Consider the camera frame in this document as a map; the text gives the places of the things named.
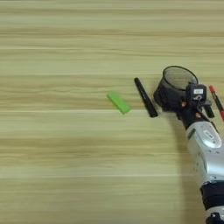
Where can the red capped pen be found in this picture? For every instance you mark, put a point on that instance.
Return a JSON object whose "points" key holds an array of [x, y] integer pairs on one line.
{"points": [[217, 102]]}

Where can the green eraser block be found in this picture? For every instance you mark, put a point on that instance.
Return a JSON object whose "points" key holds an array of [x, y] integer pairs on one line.
{"points": [[118, 102]]}

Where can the black marker pen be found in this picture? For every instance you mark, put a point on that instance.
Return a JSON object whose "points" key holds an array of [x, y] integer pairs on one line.
{"points": [[145, 97]]}

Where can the black box with white label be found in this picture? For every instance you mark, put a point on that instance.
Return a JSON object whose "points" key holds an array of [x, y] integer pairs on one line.
{"points": [[196, 94]]}

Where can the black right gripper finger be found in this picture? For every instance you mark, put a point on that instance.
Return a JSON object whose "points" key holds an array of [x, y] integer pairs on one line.
{"points": [[208, 110]]}

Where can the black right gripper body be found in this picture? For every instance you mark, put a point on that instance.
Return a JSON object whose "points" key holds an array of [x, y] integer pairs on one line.
{"points": [[191, 116]]}

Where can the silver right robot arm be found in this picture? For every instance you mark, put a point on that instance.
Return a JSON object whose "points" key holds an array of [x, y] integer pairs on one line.
{"points": [[205, 151]]}

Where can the black mesh pen cup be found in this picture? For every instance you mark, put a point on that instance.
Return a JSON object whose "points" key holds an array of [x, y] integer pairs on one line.
{"points": [[169, 93]]}

